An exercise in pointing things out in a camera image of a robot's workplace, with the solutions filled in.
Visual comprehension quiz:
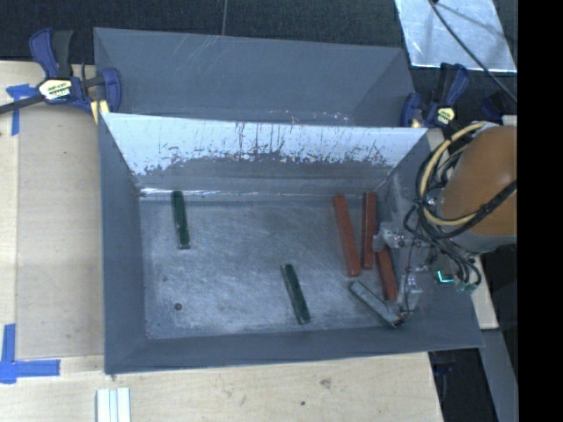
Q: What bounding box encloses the dark green flat block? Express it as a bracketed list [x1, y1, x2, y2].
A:
[170, 190, 193, 251]
[279, 263, 312, 326]

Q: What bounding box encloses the grey metal bin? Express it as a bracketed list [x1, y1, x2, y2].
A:
[91, 26, 486, 375]

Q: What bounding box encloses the red-brown flat block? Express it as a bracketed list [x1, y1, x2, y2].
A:
[375, 244, 400, 303]
[360, 191, 379, 272]
[332, 193, 363, 279]

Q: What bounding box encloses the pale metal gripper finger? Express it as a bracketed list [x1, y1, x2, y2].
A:
[372, 228, 407, 253]
[348, 278, 424, 330]

